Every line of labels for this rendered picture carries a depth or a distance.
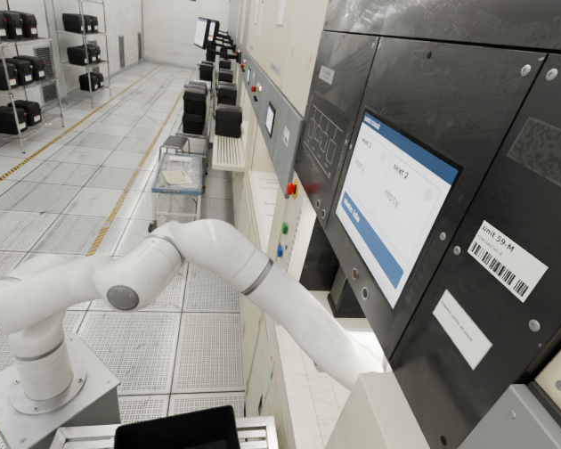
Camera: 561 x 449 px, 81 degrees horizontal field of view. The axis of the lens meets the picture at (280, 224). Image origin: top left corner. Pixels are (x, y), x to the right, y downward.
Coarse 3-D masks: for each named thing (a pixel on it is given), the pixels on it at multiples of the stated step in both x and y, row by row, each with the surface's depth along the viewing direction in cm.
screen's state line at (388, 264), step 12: (348, 204) 64; (348, 216) 64; (360, 216) 59; (360, 228) 59; (372, 228) 54; (372, 240) 54; (372, 252) 54; (384, 252) 50; (384, 264) 50; (396, 264) 47; (396, 276) 46
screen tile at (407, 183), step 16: (400, 160) 48; (400, 176) 47; (416, 176) 44; (400, 192) 47; (416, 192) 43; (384, 208) 51; (416, 208) 43; (432, 208) 40; (384, 224) 51; (400, 224) 47; (416, 224) 43; (400, 240) 46; (416, 240) 43
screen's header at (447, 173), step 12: (372, 120) 57; (384, 132) 53; (396, 132) 49; (396, 144) 49; (408, 144) 46; (420, 156) 43; (432, 156) 41; (432, 168) 41; (444, 168) 39; (444, 180) 38
